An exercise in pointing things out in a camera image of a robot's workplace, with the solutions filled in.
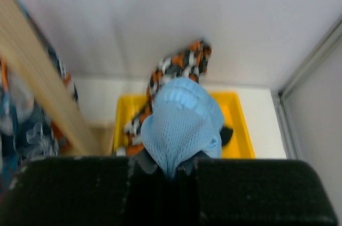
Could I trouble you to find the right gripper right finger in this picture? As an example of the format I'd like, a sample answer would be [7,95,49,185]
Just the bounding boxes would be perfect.
[177,158,338,225]

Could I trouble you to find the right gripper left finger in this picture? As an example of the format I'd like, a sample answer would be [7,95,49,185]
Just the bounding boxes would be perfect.
[1,157,167,225]

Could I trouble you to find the light blue mesh shorts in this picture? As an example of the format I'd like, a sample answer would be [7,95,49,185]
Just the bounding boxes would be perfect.
[141,78,224,179]

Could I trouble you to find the teal orange patterned shorts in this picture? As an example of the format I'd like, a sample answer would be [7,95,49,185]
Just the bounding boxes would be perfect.
[0,0,80,202]

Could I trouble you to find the orange grey camo shorts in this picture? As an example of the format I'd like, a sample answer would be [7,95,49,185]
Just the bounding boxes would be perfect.
[116,40,233,155]

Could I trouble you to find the yellow plastic tray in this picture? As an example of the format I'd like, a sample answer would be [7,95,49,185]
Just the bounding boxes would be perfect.
[113,92,255,159]

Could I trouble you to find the wooden clothes rack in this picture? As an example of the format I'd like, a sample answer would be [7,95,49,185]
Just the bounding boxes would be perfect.
[1,0,114,155]

